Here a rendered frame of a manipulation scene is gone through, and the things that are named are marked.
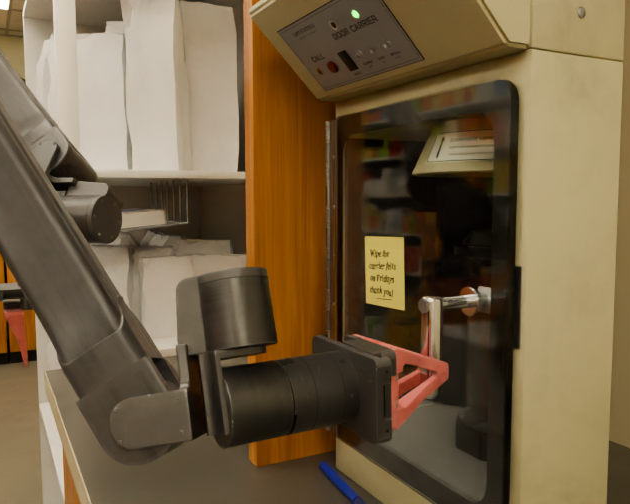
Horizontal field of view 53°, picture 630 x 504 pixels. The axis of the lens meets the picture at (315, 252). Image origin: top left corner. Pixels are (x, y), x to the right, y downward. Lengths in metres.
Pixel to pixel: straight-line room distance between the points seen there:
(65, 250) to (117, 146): 1.31
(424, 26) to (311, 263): 0.38
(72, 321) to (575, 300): 0.41
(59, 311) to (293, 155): 0.43
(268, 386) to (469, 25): 0.32
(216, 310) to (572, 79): 0.35
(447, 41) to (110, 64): 1.35
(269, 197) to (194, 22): 1.18
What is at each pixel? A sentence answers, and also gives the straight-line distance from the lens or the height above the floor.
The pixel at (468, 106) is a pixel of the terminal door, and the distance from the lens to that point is 0.58.
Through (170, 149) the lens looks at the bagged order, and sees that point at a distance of 1.71.
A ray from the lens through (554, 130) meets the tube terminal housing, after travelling 0.57.
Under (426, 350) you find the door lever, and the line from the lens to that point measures 0.55.
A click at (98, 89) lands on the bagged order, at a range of 1.82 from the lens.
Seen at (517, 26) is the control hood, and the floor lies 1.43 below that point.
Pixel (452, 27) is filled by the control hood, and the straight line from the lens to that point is 0.56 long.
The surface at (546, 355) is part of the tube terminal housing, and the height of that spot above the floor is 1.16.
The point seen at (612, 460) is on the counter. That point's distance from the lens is 0.98.
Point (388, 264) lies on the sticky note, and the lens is 0.68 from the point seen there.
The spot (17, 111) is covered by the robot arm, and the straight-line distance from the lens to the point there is 0.96.
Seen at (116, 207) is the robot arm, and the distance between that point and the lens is 0.79.
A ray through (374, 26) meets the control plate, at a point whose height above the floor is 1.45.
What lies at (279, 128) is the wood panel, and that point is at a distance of 0.82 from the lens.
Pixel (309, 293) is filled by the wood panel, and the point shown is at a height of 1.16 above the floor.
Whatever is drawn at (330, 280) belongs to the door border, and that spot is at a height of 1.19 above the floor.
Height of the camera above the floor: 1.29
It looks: 5 degrees down
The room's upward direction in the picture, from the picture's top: straight up
